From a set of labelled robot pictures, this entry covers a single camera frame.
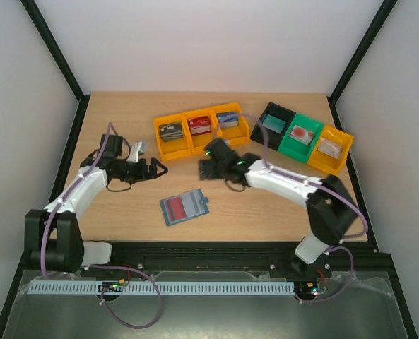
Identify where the blue card holder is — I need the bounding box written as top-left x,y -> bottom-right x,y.
160,189 -> 209,227

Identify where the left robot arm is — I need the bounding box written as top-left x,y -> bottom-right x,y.
24,133 -> 168,277

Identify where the red striped credit card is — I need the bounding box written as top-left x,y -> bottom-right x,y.
165,196 -> 186,222

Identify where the black card stack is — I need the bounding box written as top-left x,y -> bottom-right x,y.
159,121 -> 183,142

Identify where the blue card stack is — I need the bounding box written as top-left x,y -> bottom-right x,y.
216,111 -> 239,129

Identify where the teal card stack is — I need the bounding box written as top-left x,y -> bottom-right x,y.
263,114 -> 286,134

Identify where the red circle card stack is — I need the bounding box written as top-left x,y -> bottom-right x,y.
289,125 -> 314,145

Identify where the yellow bin left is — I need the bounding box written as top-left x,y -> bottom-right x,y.
153,114 -> 192,162

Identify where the black plastic bin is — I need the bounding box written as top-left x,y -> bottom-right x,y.
250,102 -> 296,150

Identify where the green plastic bin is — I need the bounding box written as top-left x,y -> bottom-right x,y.
278,114 -> 324,163

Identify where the yellow bin right group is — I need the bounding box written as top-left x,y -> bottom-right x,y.
307,125 -> 354,175

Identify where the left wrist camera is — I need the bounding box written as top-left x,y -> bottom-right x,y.
126,141 -> 148,163

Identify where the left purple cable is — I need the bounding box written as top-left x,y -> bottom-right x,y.
39,121 -> 165,329

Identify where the purple cable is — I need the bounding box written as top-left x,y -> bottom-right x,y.
212,113 -> 369,305
39,121 -> 165,329

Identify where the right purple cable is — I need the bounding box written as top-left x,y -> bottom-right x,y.
212,113 -> 369,305

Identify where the white slotted cable duct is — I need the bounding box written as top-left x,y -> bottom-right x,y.
27,281 -> 295,296

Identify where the black left frame post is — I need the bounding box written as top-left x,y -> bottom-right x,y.
20,0 -> 90,103

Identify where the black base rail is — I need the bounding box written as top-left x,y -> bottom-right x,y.
18,240 -> 397,280

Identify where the black corner frame post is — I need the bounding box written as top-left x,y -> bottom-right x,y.
329,0 -> 399,103

